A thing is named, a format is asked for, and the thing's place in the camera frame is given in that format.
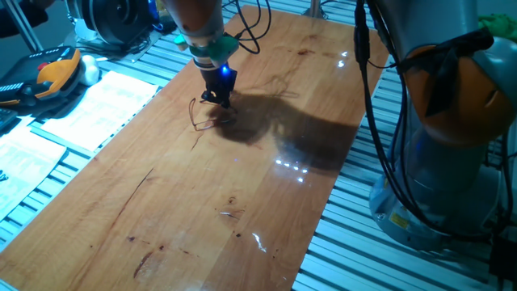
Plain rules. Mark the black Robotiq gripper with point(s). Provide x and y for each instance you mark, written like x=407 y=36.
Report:
x=220 y=83

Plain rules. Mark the brown framed glasses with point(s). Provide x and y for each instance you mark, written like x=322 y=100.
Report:
x=190 y=111

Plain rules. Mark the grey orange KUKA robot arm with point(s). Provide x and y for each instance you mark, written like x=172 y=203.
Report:
x=436 y=40

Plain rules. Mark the black framed glasses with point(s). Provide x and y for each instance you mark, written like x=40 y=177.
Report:
x=3 y=176

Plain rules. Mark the person's hand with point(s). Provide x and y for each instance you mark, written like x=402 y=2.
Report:
x=42 y=3

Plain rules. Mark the blue cloth bag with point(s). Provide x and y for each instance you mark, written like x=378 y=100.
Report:
x=154 y=12

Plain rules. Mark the orange-brown wooden board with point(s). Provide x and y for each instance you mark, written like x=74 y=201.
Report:
x=262 y=202

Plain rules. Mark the white paper sheet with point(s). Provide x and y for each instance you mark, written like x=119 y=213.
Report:
x=101 y=109
x=28 y=169

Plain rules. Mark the white computer mouse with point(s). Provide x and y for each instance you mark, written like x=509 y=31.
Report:
x=89 y=70

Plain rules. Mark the orange black teach pendant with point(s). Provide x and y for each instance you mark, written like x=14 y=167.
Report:
x=56 y=77

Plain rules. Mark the black keyboard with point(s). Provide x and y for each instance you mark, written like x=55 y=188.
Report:
x=7 y=119

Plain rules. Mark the green cloth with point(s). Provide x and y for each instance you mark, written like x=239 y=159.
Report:
x=501 y=25

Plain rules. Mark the slim aluminium frame post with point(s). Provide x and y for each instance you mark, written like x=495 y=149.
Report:
x=316 y=10

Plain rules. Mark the upright aluminium frame post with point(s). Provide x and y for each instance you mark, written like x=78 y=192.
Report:
x=22 y=28

